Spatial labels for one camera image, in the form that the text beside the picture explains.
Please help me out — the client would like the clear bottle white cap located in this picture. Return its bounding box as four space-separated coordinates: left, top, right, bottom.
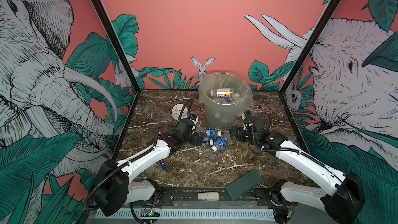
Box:
211 132 231 152

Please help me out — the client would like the Pocari bottle with cap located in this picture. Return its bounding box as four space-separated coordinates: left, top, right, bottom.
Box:
216 97 232 104

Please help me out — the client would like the orange label vitamin bottle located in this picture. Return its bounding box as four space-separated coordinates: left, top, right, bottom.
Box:
210 88 234 98

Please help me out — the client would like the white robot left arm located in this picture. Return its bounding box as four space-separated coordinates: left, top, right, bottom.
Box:
84 131 205 216

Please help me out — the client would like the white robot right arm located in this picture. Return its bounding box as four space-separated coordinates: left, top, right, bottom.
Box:
229 126 365 224

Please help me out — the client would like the green mesh trash bin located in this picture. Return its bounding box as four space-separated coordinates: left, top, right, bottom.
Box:
199 72 253 129

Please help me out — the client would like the blue marker pen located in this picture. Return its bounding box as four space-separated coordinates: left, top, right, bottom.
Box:
160 160 166 171

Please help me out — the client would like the dark green sponge block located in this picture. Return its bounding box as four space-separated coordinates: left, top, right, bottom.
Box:
226 170 262 201

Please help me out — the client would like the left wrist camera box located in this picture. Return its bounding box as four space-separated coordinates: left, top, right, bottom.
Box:
174 118 195 139

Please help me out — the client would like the white remote on rail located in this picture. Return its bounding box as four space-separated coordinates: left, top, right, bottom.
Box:
198 192 220 201

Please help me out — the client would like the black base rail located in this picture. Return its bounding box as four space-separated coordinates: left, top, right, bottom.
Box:
136 187 338 209

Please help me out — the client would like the white slotted cable duct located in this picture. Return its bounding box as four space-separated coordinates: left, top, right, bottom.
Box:
94 208 276 222

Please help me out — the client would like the black enclosure frame post right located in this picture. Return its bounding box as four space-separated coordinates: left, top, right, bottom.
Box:
279 0 341 94

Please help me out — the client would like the black enclosure frame post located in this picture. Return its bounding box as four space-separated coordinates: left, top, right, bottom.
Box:
90 0 141 94
279 0 341 94

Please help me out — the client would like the black enclosure frame post left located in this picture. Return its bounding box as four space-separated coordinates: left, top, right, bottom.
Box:
90 0 141 94

